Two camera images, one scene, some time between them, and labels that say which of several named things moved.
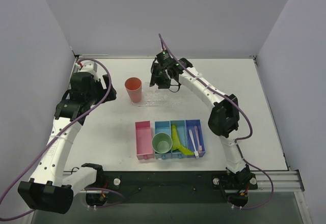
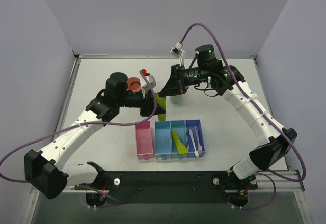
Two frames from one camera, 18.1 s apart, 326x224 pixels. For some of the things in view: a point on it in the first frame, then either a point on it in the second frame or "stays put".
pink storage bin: [143, 140] stays put
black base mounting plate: [173, 187] stays put
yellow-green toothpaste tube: [176, 144] to [161, 102]
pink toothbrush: [199, 147] stays put
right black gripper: [160, 79] to [180, 80]
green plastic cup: [162, 142] to [175, 99]
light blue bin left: [163, 127] stays put
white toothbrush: [195, 151] stays put
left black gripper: [107, 89] to [146, 104]
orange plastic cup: [133, 87] stays put
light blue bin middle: [182, 131] stays put
